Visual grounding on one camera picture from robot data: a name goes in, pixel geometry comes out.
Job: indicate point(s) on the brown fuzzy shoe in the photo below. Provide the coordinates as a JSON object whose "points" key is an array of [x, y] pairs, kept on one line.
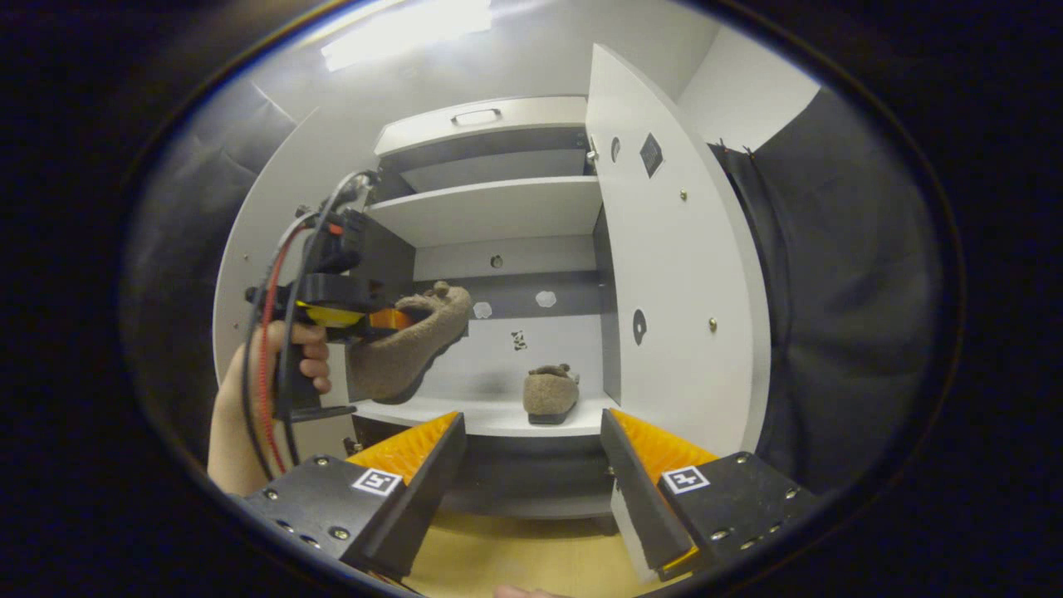
{"points": [[407, 349], [551, 390]]}

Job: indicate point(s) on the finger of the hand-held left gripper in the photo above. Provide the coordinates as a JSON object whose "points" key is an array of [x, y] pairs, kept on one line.
{"points": [[386, 320]]}

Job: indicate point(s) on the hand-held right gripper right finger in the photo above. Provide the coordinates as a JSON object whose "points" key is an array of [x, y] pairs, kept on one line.
{"points": [[644, 490]]}

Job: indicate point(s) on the white shoe cabinet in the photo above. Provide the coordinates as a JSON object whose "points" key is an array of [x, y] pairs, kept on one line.
{"points": [[498, 208]]}

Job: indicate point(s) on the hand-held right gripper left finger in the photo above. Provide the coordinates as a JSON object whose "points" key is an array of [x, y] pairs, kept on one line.
{"points": [[423, 490]]}

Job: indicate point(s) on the black backdrop cloth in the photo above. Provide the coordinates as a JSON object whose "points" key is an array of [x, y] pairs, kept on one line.
{"points": [[847, 291], [174, 249]]}

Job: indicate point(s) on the white book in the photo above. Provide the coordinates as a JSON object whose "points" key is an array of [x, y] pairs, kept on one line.
{"points": [[633, 531]]}

